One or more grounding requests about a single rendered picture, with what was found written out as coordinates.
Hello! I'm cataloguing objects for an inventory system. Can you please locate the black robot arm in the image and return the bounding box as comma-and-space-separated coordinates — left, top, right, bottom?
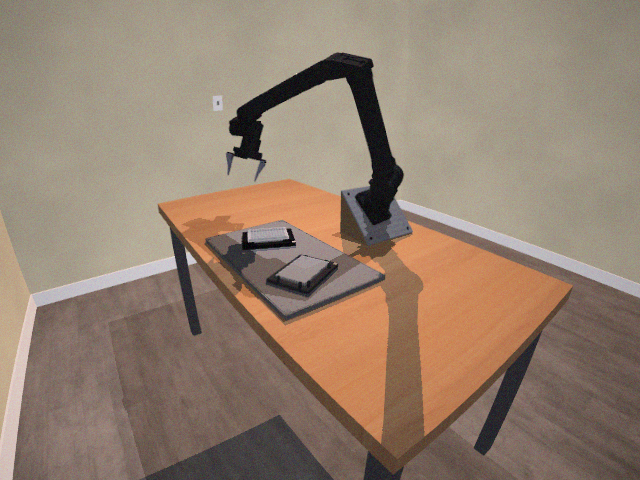
229, 52, 404, 225

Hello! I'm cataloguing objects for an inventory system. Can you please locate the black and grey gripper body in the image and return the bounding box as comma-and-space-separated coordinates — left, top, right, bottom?
227, 134, 266, 162

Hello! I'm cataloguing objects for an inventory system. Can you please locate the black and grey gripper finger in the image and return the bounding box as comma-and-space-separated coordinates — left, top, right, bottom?
226, 153, 234, 176
254, 161, 266, 182

